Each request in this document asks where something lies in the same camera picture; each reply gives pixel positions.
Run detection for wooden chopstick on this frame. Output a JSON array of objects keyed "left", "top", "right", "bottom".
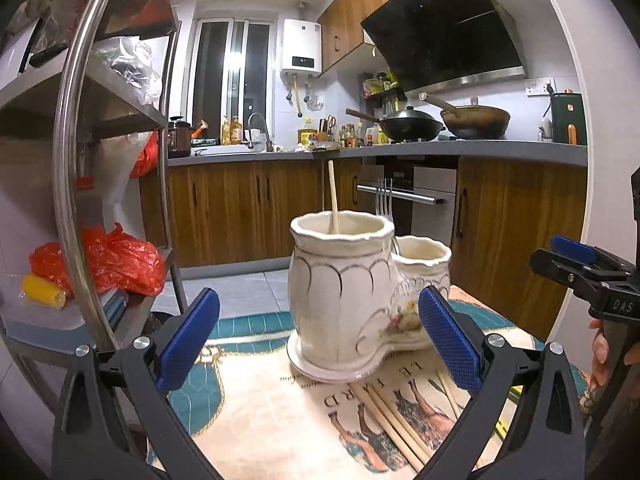
[
  {"left": 328, "top": 159, "right": 341, "bottom": 234},
  {"left": 349, "top": 384, "right": 424, "bottom": 472},
  {"left": 364, "top": 385, "right": 433, "bottom": 466}
]

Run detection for silver fork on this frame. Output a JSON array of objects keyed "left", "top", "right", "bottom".
[{"left": 375, "top": 178, "right": 394, "bottom": 222}]

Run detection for yellow plastic fork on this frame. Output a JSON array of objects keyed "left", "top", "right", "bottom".
[{"left": 495, "top": 387, "right": 522, "bottom": 440}]

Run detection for wooden kitchen cabinets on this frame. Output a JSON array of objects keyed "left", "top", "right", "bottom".
[{"left": 139, "top": 156, "right": 587, "bottom": 338}]

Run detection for person right hand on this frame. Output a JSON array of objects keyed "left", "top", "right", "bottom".
[{"left": 587, "top": 318, "right": 640, "bottom": 393}]

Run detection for printed table cloth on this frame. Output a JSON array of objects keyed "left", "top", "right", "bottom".
[{"left": 144, "top": 284, "right": 591, "bottom": 480}]

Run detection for corn cob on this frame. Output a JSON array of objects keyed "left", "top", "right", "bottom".
[{"left": 22, "top": 274, "right": 66, "bottom": 309}]

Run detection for red plastic bag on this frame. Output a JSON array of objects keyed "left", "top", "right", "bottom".
[{"left": 28, "top": 223, "right": 166, "bottom": 298}]

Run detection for metal shelf rack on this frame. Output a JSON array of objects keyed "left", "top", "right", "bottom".
[{"left": 1, "top": 0, "right": 180, "bottom": 408}]

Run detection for brown frying pan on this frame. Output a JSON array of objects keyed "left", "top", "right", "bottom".
[{"left": 418, "top": 92, "right": 511, "bottom": 140}]

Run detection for stainless oven drawers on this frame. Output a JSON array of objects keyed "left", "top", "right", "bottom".
[{"left": 352, "top": 155, "right": 458, "bottom": 245}]

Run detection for white ceramic utensil holder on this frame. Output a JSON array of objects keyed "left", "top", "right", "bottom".
[{"left": 286, "top": 210, "right": 451, "bottom": 384}]

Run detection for black wok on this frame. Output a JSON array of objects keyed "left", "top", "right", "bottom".
[{"left": 345, "top": 106, "right": 445, "bottom": 142}]

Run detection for black range hood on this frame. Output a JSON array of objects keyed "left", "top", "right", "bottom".
[{"left": 361, "top": 0, "right": 526, "bottom": 92}]

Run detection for hanging red bag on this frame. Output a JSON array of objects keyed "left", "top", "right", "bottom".
[{"left": 129, "top": 131, "right": 158, "bottom": 180}]

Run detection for dark rice cooker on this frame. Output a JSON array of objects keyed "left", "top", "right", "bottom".
[{"left": 167, "top": 116, "right": 192, "bottom": 158}]

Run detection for white water heater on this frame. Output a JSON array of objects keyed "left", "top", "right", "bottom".
[{"left": 281, "top": 18, "right": 322, "bottom": 77}]

